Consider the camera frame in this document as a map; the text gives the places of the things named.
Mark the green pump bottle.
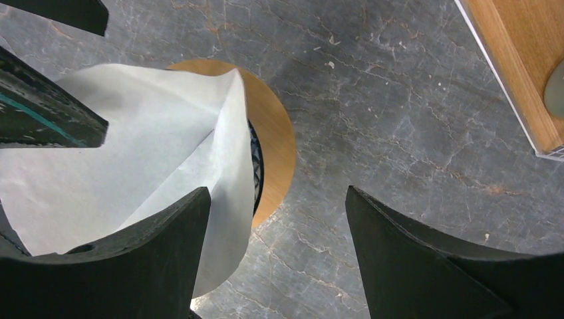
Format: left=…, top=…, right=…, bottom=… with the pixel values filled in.
left=543, top=61, right=564, bottom=119

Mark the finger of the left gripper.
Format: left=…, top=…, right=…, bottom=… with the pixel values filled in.
left=1, top=48, right=108, bottom=149
left=1, top=0, right=109, bottom=37

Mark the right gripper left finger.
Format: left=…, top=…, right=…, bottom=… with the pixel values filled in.
left=1, top=187, right=211, bottom=318

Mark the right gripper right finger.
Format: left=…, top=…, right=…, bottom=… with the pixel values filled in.
left=345, top=186, right=563, bottom=318

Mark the white wire shelf rack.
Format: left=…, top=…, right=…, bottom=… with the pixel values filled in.
left=456, top=1, right=563, bottom=161

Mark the wooden dripper ring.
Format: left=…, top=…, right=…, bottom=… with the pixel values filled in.
left=166, top=58, right=297, bottom=230

